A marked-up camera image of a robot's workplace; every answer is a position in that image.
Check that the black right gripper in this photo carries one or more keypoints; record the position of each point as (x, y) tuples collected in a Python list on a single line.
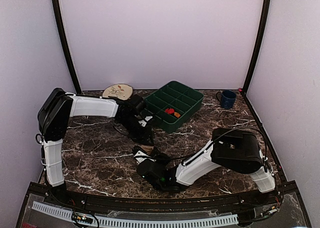
[(144, 153)]

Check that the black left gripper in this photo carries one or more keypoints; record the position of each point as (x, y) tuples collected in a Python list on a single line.
[(142, 138)]

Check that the brown ribbed sock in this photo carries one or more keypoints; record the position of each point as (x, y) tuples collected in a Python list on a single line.
[(147, 148)]

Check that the green divided organizer tray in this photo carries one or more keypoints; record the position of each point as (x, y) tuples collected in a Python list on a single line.
[(182, 98)]

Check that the red yellow argyle sock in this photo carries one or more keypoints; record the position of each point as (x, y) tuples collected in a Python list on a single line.
[(172, 112)]

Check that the dark blue mug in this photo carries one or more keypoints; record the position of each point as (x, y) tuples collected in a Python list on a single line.
[(226, 99)]

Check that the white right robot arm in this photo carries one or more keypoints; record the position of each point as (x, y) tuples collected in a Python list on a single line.
[(235, 149)]

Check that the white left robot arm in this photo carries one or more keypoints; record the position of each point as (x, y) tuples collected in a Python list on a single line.
[(60, 106)]

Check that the round wooden slice plate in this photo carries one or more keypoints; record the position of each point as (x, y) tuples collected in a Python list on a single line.
[(119, 91)]

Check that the white slotted cable duct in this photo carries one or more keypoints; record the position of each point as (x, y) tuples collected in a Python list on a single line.
[(121, 219)]

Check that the black front table rail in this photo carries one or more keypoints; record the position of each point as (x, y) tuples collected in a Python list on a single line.
[(129, 200)]

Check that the black left corner post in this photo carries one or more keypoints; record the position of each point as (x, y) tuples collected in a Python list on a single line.
[(65, 46)]

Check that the black corner post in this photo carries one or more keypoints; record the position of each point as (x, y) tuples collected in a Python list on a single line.
[(257, 46), (65, 46)]

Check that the black right corner post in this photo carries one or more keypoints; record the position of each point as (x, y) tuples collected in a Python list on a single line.
[(257, 46)]

